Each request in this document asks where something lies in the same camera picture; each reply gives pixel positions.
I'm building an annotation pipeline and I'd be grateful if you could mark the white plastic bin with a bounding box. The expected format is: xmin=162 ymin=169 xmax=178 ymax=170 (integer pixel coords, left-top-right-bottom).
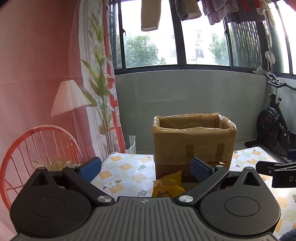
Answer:
xmin=124 ymin=135 xmax=137 ymax=155

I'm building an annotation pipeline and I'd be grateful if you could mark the plastic-lined cardboard box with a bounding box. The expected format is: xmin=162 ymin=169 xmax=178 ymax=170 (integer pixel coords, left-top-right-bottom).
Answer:
xmin=153 ymin=113 xmax=237 ymax=183

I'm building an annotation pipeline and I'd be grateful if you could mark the pale cloth on handlebar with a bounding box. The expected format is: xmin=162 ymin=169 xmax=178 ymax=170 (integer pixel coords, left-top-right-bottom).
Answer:
xmin=253 ymin=66 xmax=271 ymax=76

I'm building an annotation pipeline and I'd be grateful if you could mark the floral checked tablecloth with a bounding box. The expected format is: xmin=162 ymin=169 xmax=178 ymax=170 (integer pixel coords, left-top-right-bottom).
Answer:
xmin=90 ymin=146 xmax=296 ymax=233

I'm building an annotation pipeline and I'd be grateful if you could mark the white hanging garment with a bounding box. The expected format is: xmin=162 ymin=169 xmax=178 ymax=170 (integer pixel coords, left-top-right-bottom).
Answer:
xmin=261 ymin=0 xmax=276 ymax=26

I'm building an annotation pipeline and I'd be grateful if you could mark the beige hanging towel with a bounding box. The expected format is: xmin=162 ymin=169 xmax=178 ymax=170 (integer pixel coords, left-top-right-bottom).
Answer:
xmin=140 ymin=0 xmax=162 ymax=32

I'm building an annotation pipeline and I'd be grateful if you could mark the grey-green hanging garment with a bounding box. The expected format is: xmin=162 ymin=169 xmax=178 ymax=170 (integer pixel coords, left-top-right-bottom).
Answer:
xmin=173 ymin=0 xmax=202 ymax=21

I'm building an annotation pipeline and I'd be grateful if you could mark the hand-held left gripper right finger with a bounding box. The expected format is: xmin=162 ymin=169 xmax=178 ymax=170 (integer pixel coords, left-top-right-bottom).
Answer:
xmin=178 ymin=157 xmax=270 ymax=205

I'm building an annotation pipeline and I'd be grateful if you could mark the small white hanging cloth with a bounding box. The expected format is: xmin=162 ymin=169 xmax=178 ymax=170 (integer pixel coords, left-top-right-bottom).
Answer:
xmin=265 ymin=51 xmax=276 ymax=64

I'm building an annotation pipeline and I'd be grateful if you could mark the yellow snack packet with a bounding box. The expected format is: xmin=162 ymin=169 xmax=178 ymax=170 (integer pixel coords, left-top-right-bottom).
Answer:
xmin=151 ymin=170 xmax=186 ymax=198

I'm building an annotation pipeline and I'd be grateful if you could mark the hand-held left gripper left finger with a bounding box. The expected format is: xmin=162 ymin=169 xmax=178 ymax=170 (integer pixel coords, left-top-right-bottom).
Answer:
xmin=23 ymin=156 xmax=115 ymax=206

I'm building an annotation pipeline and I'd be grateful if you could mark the dark fuzzy cloth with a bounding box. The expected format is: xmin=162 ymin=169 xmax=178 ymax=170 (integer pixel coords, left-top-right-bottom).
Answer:
xmin=279 ymin=229 xmax=296 ymax=241

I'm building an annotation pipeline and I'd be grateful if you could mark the mauve hanging garment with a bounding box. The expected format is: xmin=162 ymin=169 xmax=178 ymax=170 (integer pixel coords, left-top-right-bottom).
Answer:
xmin=201 ymin=0 xmax=240 ymax=25

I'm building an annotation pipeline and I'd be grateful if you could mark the dark patterned hanging garment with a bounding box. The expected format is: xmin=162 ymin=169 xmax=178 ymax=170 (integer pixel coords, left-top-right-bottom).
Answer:
xmin=223 ymin=0 xmax=267 ymax=24

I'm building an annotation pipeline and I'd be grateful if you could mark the black exercise bike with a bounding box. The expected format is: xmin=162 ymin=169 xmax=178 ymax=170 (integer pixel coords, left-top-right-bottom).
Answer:
xmin=245 ymin=70 xmax=296 ymax=161

